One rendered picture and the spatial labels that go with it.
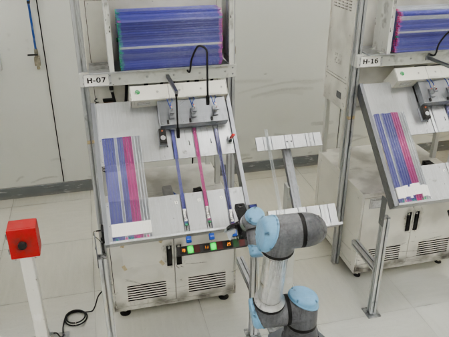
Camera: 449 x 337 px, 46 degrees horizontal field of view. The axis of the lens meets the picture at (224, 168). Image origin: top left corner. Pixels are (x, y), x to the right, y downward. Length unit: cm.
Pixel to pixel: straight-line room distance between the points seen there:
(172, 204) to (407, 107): 143
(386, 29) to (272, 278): 163
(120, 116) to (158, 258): 80
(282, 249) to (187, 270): 134
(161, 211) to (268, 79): 219
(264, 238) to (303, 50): 295
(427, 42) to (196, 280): 182
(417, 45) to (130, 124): 159
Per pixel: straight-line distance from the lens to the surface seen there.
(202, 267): 302
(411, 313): 333
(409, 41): 308
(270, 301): 196
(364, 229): 327
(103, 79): 266
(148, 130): 265
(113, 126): 266
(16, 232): 260
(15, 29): 414
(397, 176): 291
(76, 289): 344
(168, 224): 251
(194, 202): 255
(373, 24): 317
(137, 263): 294
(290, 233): 171
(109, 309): 273
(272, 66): 442
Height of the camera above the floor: 207
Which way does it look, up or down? 26 degrees down
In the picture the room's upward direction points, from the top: straight up
